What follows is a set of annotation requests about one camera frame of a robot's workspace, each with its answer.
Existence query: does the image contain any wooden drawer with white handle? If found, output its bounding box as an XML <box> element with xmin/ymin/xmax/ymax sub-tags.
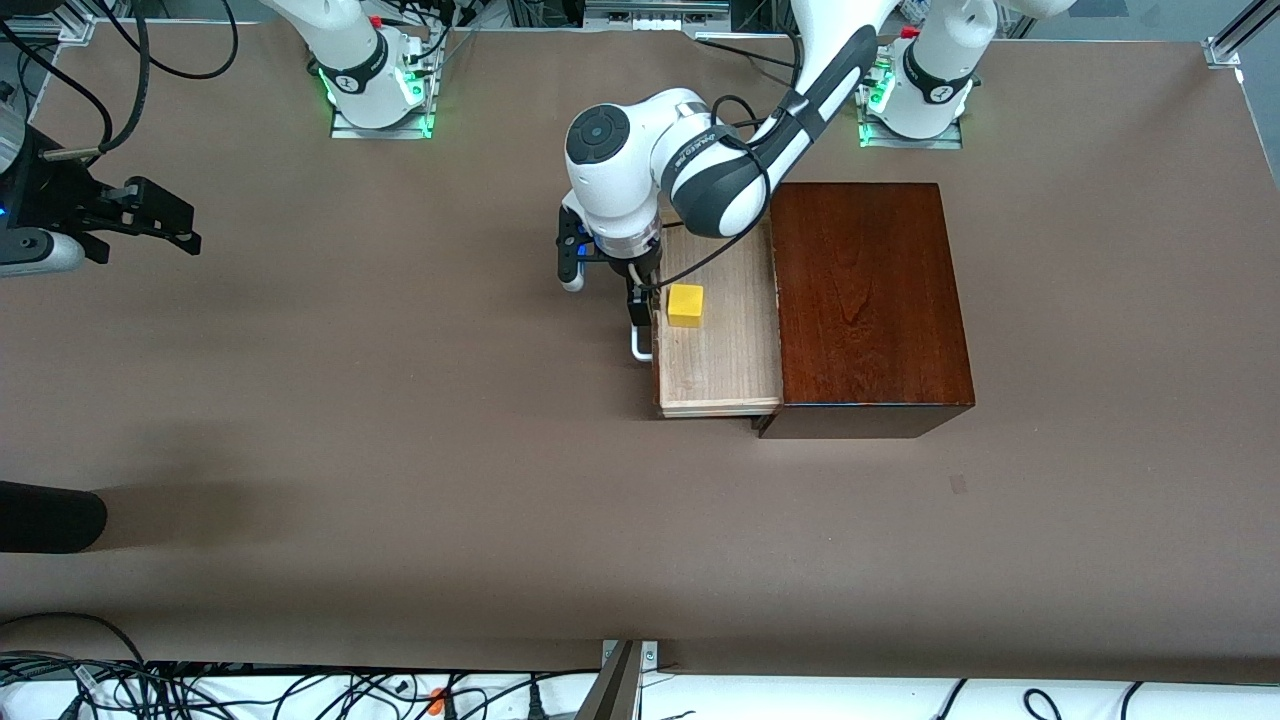
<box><xmin>630</xmin><ymin>225</ymin><xmax>783</xmax><ymax>419</ymax></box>

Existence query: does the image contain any dark brown wooden cabinet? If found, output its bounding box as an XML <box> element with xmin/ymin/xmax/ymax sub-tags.
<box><xmin>757</xmin><ymin>182</ymin><xmax>976</xmax><ymax>441</ymax></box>

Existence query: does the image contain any white power strip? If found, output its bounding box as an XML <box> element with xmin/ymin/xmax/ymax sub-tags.
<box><xmin>585</xmin><ymin>0</ymin><xmax>731</xmax><ymax>32</ymax></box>

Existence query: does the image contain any black ribbed cylinder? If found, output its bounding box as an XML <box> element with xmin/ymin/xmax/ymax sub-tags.
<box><xmin>0</xmin><ymin>480</ymin><xmax>108</xmax><ymax>554</ymax></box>

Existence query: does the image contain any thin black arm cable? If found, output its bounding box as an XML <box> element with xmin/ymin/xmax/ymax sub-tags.
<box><xmin>0</xmin><ymin>15</ymin><xmax>113</xmax><ymax>151</ymax></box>

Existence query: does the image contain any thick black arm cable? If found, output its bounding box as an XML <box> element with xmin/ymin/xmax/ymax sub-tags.
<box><xmin>98</xmin><ymin>0</ymin><xmax>153</xmax><ymax>156</ymax></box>

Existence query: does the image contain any aluminium frame profile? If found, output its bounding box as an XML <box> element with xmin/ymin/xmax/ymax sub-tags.
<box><xmin>1204</xmin><ymin>0</ymin><xmax>1280</xmax><ymax>71</ymax></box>
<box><xmin>0</xmin><ymin>14</ymin><xmax>97</xmax><ymax>47</ymax></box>

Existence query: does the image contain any thin black cable loop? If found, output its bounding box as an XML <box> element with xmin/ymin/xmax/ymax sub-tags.
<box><xmin>95</xmin><ymin>0</ymin><xmax>240</xmax><ymax>80</ymax></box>

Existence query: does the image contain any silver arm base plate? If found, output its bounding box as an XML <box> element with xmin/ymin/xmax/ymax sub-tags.
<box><xmin>330</xmin><ymin>100</ymin><xmax>433</xmax><ymax>141</ymax></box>
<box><xmin>858</xmin><ymin>120</ymin><xmax>963</xmax><ymax>151</ymax></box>

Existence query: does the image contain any grey aluminium camera post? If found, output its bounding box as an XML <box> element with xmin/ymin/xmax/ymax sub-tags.
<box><xmin>575</xmin><ymin>640</ymin><xmax>643</xmax><ymax>720</ymax></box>

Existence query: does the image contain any black arched cable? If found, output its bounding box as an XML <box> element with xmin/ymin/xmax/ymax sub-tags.
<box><xmin>0</xmin><ymin>611</ymin><xmax>151</xmax><ymax>671</ymax></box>

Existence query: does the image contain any tangled black cable bundle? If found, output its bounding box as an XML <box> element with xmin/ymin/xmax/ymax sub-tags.
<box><xmin>0</xmin><ymin>650</ymin><xmax>601</xmax><ymax>720</ymax></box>

